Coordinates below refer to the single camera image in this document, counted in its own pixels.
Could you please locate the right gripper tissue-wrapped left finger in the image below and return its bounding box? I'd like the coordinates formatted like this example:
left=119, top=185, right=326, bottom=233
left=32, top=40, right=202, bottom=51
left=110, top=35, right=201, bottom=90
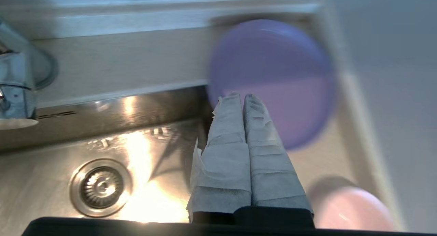
left=186, top=92, right=252, bottom=223

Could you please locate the right gripper tissue-wrapped right finger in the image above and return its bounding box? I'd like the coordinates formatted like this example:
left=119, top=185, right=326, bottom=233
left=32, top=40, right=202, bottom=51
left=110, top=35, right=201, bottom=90
left=242, top=94, right=313, bottom=216

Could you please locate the pink cup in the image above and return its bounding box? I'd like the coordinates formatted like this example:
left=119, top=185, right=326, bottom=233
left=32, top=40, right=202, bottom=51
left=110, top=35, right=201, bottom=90
left=309, top=185, right=395, bottom=231

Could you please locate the purple round plate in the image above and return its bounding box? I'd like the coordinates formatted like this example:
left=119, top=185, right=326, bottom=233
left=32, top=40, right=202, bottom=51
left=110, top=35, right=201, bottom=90
left=207, top=19, right=338, bottom=151

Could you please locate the chrome kitchen faucet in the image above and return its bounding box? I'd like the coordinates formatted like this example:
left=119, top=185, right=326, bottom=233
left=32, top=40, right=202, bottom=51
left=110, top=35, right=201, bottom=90
left=0, top=19, right=59, bottom=130

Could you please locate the metal sink drain strainer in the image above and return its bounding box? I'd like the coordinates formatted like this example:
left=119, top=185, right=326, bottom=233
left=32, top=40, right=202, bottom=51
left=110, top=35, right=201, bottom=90
left=69, top=158, right=133, bottom=218

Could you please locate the stainless steel sink basin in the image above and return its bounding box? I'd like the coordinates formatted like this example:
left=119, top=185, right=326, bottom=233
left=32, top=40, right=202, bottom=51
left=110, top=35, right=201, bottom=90
left=0, top=85, right=219, bottom=227

